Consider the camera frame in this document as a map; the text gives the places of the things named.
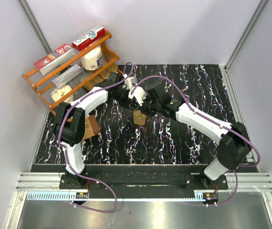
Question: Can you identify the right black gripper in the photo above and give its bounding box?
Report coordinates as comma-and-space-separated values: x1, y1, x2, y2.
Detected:
136, 94, 161, 118

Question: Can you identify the brown cardboard express box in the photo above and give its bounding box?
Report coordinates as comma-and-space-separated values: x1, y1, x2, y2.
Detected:
133, 110, 147, 125

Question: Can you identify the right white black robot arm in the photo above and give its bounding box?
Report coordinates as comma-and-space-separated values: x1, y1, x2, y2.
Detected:
129, 83, 253, 189

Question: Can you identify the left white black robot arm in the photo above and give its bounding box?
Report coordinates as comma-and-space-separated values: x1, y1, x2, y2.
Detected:
53, 72, 135, 189

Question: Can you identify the kraft paper box right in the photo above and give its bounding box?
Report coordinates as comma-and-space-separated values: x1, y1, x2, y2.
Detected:
99, 63, 118, 80

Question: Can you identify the kraft paper box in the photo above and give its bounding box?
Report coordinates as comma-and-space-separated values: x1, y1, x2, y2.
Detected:
83, 75, 103, 92
99, 63, 118, 80

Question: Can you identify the kraft paper box left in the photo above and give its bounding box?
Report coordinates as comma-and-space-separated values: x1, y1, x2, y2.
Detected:
83, 75, 103, 92

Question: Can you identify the brown printed carton box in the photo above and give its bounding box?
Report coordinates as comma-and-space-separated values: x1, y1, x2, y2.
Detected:
82, 115, 101, 140

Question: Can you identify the red white toothpaste box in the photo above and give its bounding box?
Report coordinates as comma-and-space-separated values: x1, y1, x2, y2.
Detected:
72, 25, 105, 52

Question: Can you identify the red silver toothpaste box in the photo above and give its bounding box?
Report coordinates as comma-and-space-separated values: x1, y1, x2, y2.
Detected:
33, 43, 76, 75

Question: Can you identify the black marble pattern mat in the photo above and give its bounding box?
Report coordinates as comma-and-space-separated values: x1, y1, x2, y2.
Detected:
34, 63, 250, 165

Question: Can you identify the upper white tissue roll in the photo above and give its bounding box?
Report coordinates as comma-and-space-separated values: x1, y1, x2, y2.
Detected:
81, 46, 102, 71

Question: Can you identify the white tissue roll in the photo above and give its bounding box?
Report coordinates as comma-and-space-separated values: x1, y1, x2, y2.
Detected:
81, 46, 102, 71
50, 85, 74, 103

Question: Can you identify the silver foil packet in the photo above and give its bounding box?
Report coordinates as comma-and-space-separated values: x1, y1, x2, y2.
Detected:
52, 64, 81, 89

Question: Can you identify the lower white tissue roll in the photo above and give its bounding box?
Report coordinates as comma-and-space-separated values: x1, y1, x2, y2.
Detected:
50, 85, 74, 103

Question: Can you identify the orange wooden shelf rack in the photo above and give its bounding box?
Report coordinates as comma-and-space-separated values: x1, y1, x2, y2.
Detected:
22, 30, 120, 115

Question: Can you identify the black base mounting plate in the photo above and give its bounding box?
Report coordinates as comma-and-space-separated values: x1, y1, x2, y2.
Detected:
59, 165, 228, 199

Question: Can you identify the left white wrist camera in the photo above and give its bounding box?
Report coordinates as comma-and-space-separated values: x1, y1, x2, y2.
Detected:
123, 76, 137, 91

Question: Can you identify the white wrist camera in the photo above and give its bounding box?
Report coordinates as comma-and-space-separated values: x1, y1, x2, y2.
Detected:
123, 76, 137, 91
128, 86, 147, 106

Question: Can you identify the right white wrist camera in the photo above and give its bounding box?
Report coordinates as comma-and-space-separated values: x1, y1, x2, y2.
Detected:
128, 86, 147, 106

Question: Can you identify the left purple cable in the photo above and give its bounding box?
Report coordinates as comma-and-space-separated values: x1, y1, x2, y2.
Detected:
57, 62, 134, 213

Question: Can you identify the purple cable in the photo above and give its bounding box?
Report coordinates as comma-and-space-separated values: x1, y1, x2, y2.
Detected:
132, 75, 262, 206
57, 62, 134, 213

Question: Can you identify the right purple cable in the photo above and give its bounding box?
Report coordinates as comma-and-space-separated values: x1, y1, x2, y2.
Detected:
132, 75, 262, 206

